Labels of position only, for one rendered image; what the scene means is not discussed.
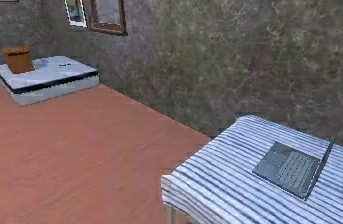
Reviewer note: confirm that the blue white striped bed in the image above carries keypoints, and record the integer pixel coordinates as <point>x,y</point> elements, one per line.
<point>222,186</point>

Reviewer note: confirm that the brown framed picture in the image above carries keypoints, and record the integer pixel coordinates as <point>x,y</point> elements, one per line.
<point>108,16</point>

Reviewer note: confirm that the small dark flat item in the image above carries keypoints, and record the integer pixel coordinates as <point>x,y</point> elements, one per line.
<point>65,65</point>

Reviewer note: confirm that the grey open laptop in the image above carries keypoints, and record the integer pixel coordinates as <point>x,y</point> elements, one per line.
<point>287,168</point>

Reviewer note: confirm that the white framed picture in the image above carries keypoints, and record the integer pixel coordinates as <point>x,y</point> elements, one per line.
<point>75,12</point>

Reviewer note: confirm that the orange brown box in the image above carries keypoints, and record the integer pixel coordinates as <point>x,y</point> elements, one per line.
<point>18,60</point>

